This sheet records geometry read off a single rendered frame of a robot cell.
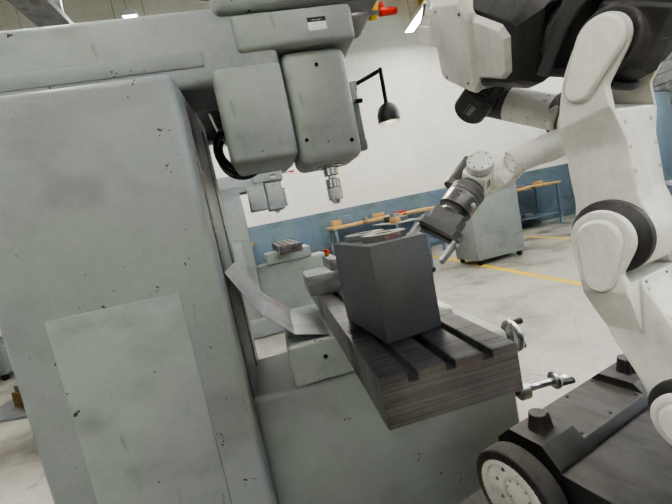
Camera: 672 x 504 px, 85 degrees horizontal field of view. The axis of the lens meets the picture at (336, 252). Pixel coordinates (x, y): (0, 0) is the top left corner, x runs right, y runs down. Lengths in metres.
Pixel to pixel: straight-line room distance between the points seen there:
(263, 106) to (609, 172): 0.82
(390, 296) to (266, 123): 0.62
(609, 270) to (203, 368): 0.91
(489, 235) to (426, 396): 5.13
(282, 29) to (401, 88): 7.54
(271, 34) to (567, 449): 1.21
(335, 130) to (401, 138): 7.27
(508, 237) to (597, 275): 5.04
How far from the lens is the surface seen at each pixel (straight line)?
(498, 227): 5.78
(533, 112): 1.16
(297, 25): 1.19
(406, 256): 0.70
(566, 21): 0.92
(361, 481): 1.29
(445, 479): 1.38
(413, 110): 8.61
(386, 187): 8.10
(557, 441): 0.98
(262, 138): 1.08
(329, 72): 1.17
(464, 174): 1.03
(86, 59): 1.23
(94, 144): 1.03
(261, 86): 1.12
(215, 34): 1.18
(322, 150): 1.10
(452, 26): 1.03
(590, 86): 0.85
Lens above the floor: 1.17
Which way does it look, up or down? 6 degrees down
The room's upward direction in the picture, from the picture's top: 11 degrees counter-clockwise
